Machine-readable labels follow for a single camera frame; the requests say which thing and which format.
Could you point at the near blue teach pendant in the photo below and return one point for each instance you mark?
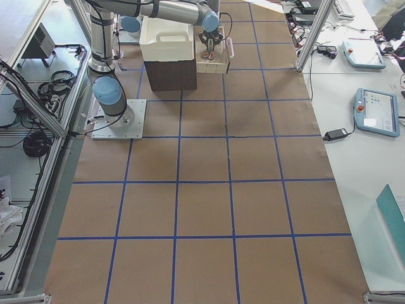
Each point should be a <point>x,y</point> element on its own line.
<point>376,112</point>

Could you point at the blue teach pendant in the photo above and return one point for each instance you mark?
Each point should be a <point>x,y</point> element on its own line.
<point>363,53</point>
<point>376,112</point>

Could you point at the grey orange scissors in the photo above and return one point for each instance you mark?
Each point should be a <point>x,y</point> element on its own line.
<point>209,55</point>

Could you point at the far blue teach pendant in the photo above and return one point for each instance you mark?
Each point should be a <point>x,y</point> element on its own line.
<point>363,53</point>

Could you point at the aluminium frame post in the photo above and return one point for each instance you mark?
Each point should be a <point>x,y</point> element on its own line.
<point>319,21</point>

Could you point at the black power adapter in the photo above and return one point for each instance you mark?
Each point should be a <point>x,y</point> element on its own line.
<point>336,134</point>

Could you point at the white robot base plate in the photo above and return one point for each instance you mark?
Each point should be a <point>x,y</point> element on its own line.
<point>130,126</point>

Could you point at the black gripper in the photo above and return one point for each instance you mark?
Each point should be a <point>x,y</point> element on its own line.
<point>210,36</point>

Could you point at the dark brown wooden cabinet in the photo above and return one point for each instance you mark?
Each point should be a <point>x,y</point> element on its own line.
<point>172,75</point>

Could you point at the cream plastic tray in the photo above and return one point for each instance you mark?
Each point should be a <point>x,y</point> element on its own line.
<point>164,40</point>

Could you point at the grey electronics box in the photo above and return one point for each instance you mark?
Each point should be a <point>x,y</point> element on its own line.
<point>41,46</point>

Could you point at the teal laptop lid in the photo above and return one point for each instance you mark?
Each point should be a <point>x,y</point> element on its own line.
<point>392,214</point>

